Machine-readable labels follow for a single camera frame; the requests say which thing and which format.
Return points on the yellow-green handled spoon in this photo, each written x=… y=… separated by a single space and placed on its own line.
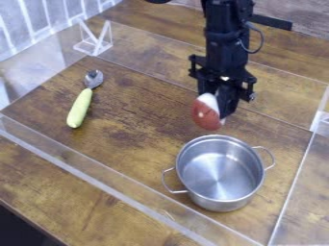
x=93 y=79

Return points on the silver metal pot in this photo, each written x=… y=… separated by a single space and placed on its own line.
x=219 y=171

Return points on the clear acrylic triangle stand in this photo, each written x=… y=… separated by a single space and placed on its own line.
x=92 y=45

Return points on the red white plush mushroom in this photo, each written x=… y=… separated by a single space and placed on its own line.
x=204 y=112

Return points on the clear acrylic barrier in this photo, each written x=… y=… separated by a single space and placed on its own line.
x=190 y=222

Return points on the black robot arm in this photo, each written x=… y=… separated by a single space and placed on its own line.
x=226 y=15

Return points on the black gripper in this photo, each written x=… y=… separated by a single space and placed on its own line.
x=221 y=71

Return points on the black bar on table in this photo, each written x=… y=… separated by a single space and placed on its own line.
x=271 y=22

